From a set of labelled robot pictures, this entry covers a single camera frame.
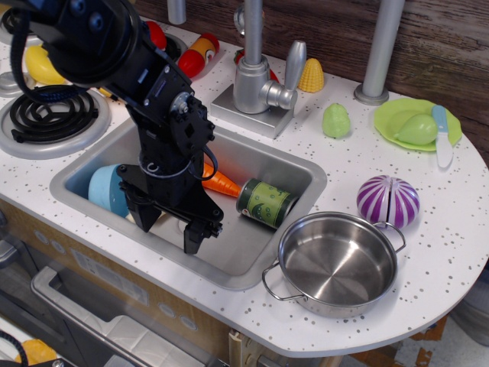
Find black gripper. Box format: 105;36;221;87
117;164;224;255

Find light green toy broccoli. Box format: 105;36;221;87
322;103;351;138

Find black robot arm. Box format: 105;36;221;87
10;1;224;254

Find stainless steel pot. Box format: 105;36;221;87
272;212;406;318

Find cream toy jug bottle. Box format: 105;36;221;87
125;212;173;225

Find orange toy carrot in sink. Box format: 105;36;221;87
202;163;241;198

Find light blue toy bowl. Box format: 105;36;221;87
88;164;129;218

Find silver toy sink basin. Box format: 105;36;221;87
50;120;327;289

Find green toy pea can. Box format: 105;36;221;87
236;178;298;229

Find silver toy faucet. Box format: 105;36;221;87
211;1;306;138

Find red toy ketchup bottle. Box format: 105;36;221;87
178;33;220;78

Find black front stove burner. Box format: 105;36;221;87
1;91;111;160

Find black stove burner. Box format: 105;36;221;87
1;91;111;160
0;7;43;47
164;33;188;62

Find black middle stove burner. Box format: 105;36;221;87
164;33;188;62

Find red toy chili pepper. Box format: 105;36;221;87
234;49;245;65

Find yellow toy corn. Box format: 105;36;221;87
298;58;325;93

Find yellow toy banana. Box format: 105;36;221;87
24;45;65;85

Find silver stove knob front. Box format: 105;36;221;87
0;71;36;98

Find grey left support pole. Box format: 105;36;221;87
167;0;186;25

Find grey support pole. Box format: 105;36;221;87
167;0;186;25
354;0;405;106

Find purple white toy onion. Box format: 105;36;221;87
356;175;420;229

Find lime green toy plate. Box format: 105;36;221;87
374;98;439;151

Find black back stove burner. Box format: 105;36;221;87
0;7;43;47

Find light green toy pear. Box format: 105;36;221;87
394;114;438;145

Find blue white toy knife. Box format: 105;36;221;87
432;105;453;169

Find grey right support pole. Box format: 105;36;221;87
354;0;405;106

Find grey oven door handle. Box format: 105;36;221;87
31;266;127;345

